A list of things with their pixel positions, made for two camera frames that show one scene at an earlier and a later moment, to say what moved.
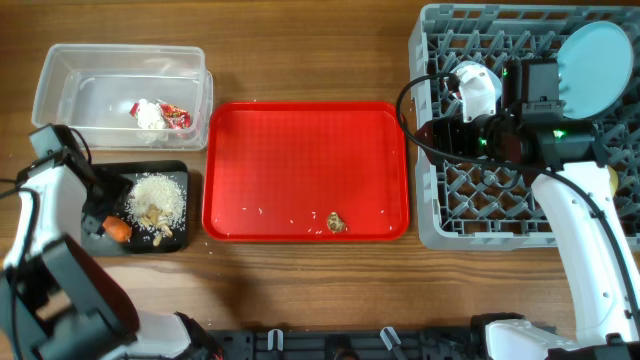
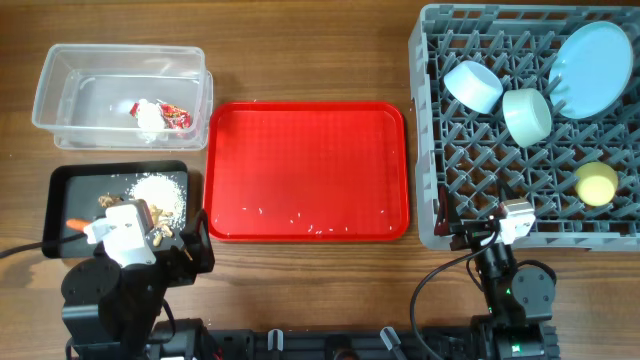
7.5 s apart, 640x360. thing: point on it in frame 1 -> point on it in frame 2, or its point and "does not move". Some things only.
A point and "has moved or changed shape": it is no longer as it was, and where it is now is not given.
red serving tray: [273, 172] does not move
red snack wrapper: [174, 117] does not move
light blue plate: [595, 61] does not move
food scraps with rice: [156, 205] does not move
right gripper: [454, 129] -> [469, 234]
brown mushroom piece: [335, 224] has moved or changed shape
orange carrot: [116, 229] has moved or changed shape
